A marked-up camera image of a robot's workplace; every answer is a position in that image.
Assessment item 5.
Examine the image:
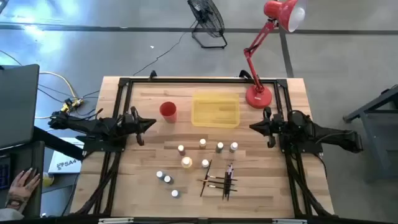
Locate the yellow cable connector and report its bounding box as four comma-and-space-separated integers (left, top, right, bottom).
60, 98, 85, 113

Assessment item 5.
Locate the red plastic cup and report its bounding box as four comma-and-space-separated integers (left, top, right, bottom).
159, 101, 178, 124

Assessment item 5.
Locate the grey metal bench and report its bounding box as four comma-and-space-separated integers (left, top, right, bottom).
343, 84, 398, 184

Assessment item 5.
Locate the black fan power cable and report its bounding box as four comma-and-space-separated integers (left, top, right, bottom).
132, 20, 198, 77

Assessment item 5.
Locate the red desk lamp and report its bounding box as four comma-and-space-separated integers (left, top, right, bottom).
243, 0, 308, 110

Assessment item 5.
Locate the translucent yellow plastic tray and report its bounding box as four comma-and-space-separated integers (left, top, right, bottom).
190, 92, 241, 128

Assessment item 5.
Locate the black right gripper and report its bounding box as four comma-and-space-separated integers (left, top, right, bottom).
249, 106, 282, 149

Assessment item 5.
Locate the round black-tipped silver ferrule paintbrush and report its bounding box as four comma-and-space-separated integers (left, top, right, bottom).
206, 184, 238, 192

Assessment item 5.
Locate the person's forearm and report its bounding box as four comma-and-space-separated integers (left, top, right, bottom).
4, 191, 27, 215

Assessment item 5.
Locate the white cardboard box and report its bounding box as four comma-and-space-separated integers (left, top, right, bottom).
47, 136, 85, 175

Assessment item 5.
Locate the black keyboard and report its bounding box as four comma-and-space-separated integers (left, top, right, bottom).
0, 154, 13, 190

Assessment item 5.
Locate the gold ferrule paintbrush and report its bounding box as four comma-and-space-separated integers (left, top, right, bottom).
197, 178, 236, 186

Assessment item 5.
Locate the silver ferrule black paintbrush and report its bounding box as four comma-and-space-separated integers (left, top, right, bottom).
206, 175, 238, 182

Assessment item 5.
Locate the small yellow round container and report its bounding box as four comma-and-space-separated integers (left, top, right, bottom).
42, 172, 55, 188

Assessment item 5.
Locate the black-handled paintbrush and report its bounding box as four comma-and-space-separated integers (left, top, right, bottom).
221, 163, 231, 201
224, 163, 233, 202
227, 167, 234, 202

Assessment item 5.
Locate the black desk beam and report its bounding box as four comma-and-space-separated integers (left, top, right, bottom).
32, 126, 85, 161

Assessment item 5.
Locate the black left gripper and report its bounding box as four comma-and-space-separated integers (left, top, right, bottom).
123, 106, 157, 147

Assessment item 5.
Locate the person's hand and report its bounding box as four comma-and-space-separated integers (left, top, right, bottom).
9, 167, 42, 203

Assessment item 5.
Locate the black floor fan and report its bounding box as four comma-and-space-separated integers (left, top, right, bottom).
187, 0, 228, 50

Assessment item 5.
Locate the yellow extension cable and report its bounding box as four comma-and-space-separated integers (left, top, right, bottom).
34, 70, 85, 121

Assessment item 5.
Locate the silver metal bracket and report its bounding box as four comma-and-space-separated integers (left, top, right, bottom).
98, 217, 135, 224
272, 218, 308, 224

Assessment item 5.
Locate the black desk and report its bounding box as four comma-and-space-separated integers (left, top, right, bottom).
0, 140, 46, 218

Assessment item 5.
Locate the grey computer monitor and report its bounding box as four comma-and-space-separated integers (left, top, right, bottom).
0, 63, 40, 149

